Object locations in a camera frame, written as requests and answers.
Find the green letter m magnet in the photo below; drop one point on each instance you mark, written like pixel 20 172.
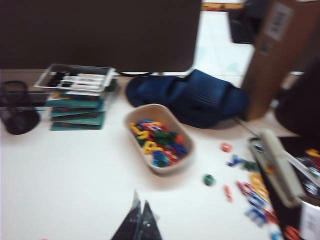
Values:
pixel 250 166

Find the yellow letter magnet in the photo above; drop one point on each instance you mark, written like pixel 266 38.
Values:
pixel 256 180
pixel 140 135
pixel 147 147
pixel 262 192

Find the blue letter h magnet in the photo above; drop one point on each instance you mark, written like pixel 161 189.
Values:
pixel 255 216

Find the clear tray with markers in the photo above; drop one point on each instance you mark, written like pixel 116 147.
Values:
pixel 42 81

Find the blue letter g magnet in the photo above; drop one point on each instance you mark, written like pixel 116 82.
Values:
pixel 255 199

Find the beige desk stapler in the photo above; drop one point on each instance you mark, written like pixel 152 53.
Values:
pixel 280 165

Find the red letter b magnet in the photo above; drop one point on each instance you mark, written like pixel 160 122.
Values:
pixel 243 188

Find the black bag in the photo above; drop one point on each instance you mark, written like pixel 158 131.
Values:
pixel 242 25

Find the blue letter y magnet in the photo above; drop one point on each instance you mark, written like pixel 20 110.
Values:
pixel 233 161

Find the orange letter c magnet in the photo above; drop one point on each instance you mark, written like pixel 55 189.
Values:
pixel 225 147

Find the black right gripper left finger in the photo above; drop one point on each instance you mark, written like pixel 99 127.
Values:
pixel 130 222

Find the yellow Toblerone box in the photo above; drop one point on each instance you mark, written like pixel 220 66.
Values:
pixel 220 6

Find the brown cardboard box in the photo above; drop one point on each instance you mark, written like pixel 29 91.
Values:
pixel 270 75

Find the orange letter i magnet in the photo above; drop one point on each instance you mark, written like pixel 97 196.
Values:
pixel 228 193

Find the black mesh pen holder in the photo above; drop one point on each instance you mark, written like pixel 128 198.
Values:
pixel 17 117

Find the beige paper pulp bowl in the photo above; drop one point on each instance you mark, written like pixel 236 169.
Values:
pixel 180 165

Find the green letter e magnet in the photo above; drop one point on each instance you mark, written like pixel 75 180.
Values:
pixel 208 180

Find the red letter x magnet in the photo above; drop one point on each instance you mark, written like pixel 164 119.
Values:
pixel 272 217

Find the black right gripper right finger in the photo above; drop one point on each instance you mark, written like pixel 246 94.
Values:
pixel 150 225

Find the dark brown desk partition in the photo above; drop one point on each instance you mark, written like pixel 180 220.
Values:
pixel 100 32

